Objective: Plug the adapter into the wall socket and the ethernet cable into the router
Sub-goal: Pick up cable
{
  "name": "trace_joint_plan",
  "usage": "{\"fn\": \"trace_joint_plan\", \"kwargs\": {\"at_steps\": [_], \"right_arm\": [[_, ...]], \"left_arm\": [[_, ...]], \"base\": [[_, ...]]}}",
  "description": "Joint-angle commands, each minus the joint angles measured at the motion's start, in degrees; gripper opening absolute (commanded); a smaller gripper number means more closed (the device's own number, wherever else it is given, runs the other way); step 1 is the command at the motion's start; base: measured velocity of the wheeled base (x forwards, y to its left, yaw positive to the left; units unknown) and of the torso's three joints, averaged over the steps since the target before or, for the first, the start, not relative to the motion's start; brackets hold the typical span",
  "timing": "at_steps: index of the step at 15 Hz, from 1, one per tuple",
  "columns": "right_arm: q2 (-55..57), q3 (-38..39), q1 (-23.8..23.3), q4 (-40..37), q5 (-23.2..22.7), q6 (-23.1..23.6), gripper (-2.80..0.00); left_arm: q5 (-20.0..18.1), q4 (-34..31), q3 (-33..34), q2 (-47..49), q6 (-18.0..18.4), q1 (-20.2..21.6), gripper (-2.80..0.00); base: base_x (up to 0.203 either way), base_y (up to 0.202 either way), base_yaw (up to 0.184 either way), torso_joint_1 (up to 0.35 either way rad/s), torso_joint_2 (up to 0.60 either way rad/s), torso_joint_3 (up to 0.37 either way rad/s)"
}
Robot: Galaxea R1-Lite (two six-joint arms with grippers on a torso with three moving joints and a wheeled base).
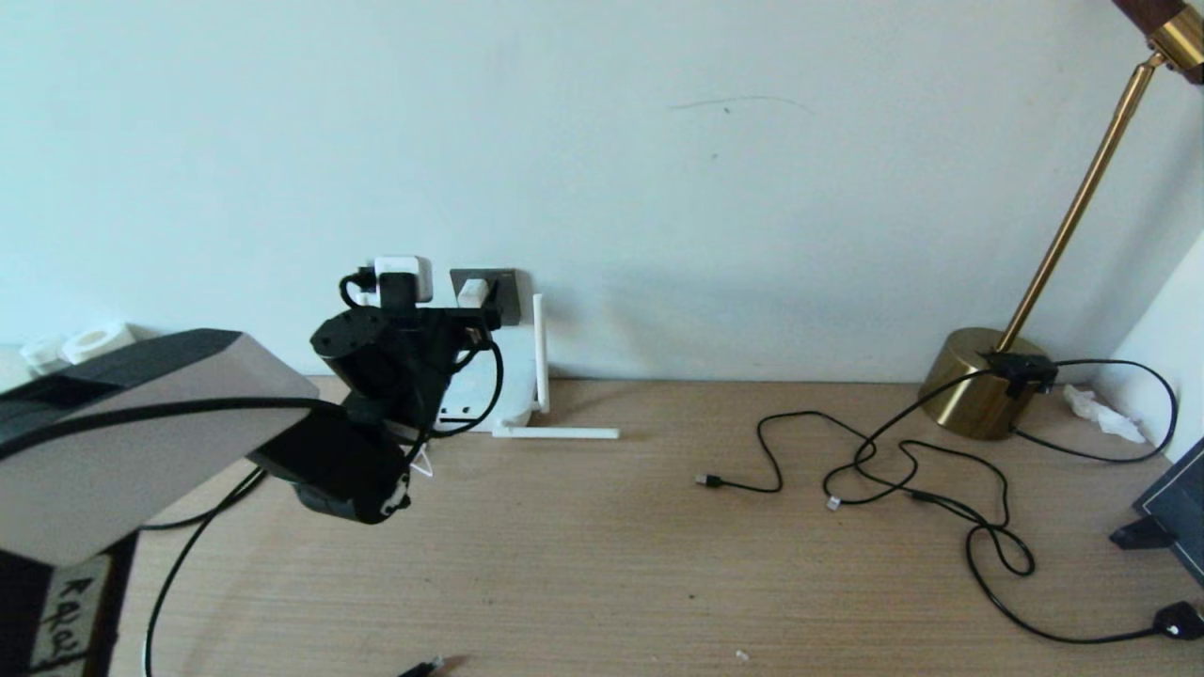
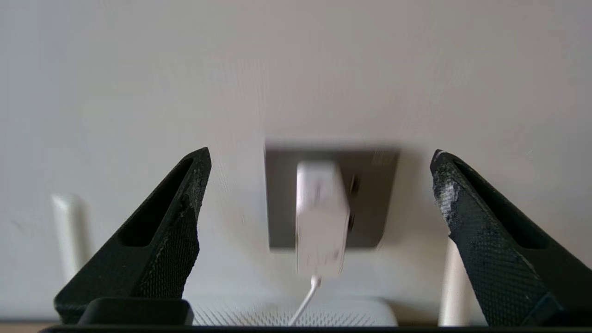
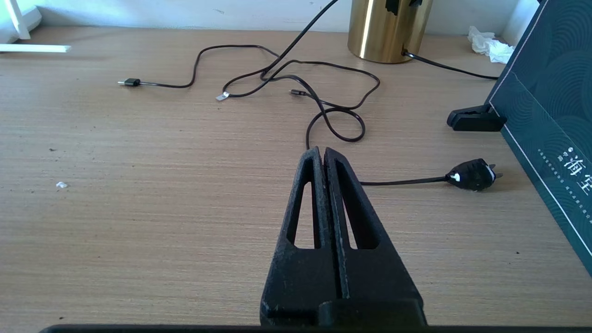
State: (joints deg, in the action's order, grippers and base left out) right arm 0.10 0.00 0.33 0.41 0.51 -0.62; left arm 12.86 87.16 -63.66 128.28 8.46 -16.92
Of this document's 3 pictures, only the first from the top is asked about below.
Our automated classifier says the small clear jar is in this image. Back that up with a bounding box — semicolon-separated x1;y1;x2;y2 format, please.
21;337;71;377

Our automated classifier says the black ethernet cable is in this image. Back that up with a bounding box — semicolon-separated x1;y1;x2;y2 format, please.
141;467;448;677

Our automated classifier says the black lamp power cord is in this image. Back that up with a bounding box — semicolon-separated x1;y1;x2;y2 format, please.
851;361;1204;645

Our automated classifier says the black left camera cable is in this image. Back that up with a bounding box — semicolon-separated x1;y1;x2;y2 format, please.
0;268;506;462

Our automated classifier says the grey wall socket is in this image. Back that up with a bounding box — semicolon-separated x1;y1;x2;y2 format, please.
450;268;521;327

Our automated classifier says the white paper roll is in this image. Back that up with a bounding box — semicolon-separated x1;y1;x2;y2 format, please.
61;322;137;366

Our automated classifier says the crumpled white tissue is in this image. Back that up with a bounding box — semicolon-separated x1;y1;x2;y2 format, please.
1060;386;1144;446

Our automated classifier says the thin black usb cable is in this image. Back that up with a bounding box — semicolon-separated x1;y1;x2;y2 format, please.
697;412;1036;576

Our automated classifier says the black inline cord switch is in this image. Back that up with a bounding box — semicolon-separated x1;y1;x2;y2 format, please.
975;351;1054;401

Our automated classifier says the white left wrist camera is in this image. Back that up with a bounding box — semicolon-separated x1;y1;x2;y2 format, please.
373;256;435;304

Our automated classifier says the brass desk lamp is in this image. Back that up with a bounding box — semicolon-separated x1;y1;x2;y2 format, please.
917;0;1204;443

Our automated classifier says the white wifi router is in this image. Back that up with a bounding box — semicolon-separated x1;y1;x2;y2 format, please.
442;293;622;441

